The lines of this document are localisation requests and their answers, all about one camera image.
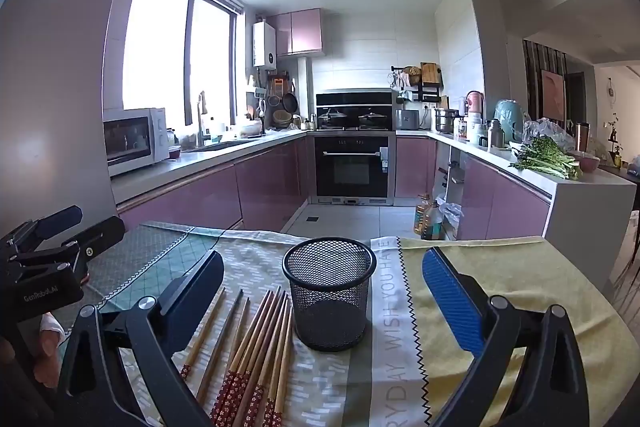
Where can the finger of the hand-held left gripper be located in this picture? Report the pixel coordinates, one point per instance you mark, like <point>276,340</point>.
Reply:
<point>62,218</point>
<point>100,237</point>

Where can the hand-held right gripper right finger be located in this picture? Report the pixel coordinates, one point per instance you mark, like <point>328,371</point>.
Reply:
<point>450,302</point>

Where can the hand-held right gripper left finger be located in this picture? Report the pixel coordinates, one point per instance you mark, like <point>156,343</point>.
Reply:
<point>195,292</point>

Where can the bunch of wooden chopsticks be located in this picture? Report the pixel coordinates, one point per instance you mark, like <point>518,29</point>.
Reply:
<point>250,347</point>

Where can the black mesh utensil holder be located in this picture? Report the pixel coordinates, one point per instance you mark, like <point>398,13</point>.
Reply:
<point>327,307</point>

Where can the person's left hand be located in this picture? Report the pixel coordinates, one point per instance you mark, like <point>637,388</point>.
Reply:
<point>47,352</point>

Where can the white tissue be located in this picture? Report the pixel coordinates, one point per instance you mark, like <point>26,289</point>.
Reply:
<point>50,322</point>

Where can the patchwork tablecloth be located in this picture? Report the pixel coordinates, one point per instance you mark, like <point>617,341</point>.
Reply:
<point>525,287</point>

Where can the yellow cooking oil bottle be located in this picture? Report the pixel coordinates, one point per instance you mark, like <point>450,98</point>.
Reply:
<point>424,214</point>

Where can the pink base cabinet run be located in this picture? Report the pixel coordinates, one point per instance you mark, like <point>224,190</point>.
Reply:
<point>210,192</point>
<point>500,202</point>

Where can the grey refrigerator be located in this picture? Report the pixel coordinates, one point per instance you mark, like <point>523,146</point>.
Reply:
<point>55,107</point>

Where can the white microwave oven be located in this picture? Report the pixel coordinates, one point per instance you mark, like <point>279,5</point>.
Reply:
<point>155,137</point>

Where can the steel kitchen sink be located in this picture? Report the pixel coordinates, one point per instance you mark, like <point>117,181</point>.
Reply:
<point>225,144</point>

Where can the steel kitchen faucet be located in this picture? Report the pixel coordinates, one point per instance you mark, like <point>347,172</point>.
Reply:
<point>201,117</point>

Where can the black built-in oven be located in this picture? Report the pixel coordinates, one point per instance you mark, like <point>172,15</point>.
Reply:
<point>350,167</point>

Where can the bunch of green vegetables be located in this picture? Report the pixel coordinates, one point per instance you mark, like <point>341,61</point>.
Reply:
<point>542,159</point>

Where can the steel vacuum flask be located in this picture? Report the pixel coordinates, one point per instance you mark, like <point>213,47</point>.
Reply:
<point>494,132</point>

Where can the steel stockpot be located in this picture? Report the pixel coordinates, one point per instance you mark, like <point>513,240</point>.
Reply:
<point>445,121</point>

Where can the pale green countertop appliance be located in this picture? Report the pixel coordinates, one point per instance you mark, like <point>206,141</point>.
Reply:
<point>507,122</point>

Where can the kitchen window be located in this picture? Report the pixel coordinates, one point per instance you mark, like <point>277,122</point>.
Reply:
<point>155,47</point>

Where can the woven basket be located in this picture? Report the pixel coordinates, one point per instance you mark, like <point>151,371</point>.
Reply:
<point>281,117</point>

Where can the pink bowl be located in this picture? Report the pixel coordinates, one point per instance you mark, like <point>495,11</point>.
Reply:
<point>589,163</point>

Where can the clear plastic bag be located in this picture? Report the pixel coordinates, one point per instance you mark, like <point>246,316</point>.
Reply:
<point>547,129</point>

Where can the pink electric kettle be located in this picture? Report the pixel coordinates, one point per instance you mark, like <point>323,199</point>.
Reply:
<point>474,102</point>

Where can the brown tumbler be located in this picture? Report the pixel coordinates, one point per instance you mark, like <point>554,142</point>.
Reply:
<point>581,134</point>

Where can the hanging black frying pan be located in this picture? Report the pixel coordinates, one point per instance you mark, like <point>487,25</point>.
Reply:
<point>290,101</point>

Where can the black range hood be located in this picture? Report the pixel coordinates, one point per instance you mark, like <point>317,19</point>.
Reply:
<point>350,98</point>

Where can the wooden cutting board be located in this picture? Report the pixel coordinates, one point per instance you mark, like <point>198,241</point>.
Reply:
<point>430,72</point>

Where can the black wall rack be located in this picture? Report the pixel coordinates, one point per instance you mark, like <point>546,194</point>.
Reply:
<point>430,92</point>

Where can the pink wall painting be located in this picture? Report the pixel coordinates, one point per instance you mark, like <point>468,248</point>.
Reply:
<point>552,94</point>

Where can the white wall water heater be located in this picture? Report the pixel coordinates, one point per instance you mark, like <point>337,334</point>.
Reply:
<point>264,44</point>

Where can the wall clock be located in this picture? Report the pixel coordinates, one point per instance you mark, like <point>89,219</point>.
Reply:
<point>610,89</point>

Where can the pink upper wall cabinet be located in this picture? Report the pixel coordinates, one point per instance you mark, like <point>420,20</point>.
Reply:
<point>300,32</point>

